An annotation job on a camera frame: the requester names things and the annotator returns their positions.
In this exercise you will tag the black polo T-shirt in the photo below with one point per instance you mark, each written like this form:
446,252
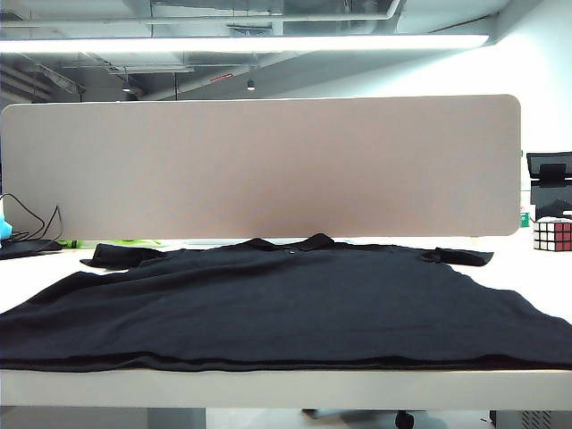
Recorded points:
286,313

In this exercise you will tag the beige desk divider panel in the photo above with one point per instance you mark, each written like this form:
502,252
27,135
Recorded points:
268,170

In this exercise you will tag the black pendant spot lamp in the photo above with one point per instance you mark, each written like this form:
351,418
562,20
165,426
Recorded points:
250,85
127,87

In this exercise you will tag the red ceiling sign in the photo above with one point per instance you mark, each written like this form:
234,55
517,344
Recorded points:
221,77

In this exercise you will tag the long ceiling light strip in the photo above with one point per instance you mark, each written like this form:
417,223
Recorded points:
223,44

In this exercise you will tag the white ceiling pipe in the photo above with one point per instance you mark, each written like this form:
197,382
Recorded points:
268,19

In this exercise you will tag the bright green object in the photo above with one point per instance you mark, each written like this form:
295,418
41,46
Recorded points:
71,243

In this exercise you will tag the grey table leg panel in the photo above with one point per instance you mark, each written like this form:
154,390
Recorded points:
176,420

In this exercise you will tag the black chair base castor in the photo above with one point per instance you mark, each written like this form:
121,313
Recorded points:
404,420

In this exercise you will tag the plastic bottle green label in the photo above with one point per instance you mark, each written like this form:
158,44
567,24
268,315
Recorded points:
525,218

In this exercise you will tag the black flat pad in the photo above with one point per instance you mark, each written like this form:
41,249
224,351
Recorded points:
27,248

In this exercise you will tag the black mesh office chair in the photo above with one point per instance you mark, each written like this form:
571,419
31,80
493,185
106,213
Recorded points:
549,196

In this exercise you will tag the Rubik's cube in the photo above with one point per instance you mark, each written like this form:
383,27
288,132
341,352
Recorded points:
552,234

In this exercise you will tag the light blue object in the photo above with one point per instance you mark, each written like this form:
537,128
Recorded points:
3,228

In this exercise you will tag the grey computer tower grille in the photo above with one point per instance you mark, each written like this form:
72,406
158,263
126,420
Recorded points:
536,420

